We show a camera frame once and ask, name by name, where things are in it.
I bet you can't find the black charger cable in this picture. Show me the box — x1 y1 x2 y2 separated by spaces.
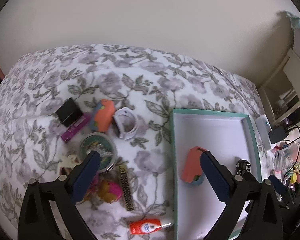
282 123 300 181

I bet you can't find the black plugged charger block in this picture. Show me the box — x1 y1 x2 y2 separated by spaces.
268 126 289 144

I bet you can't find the black wall charger adapter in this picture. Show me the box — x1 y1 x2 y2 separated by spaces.
56 98 83 127

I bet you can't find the black toy express car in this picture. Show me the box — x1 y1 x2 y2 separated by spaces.
236 159 251 176

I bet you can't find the purple lighter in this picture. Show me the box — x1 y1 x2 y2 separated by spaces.
61 112 91 144

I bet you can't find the orange blue toy car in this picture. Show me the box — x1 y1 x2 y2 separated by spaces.
181 146 206 186
89 99 115 133

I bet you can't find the orange white glue tube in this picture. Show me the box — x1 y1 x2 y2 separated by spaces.
129 218 174 235

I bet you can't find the pink yellow toy figure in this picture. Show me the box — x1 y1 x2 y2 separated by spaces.
83 174 123 204

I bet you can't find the white power strip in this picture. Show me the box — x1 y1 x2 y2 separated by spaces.
255 114 274 151

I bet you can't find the floral grey white blanket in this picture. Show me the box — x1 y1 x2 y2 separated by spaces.
0 44 264 239

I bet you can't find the round green tin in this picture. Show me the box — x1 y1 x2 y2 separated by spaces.
78 132 117 174

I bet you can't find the gold black hair comb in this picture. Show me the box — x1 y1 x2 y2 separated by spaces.
118 165 134 211

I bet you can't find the white smart watch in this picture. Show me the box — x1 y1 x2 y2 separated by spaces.
113 107 139 140

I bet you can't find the white shelf unit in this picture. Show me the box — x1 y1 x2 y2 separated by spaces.
258 49 300 127

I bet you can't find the teal rimmed white box lid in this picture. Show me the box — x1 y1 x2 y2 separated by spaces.
171 109 262 239

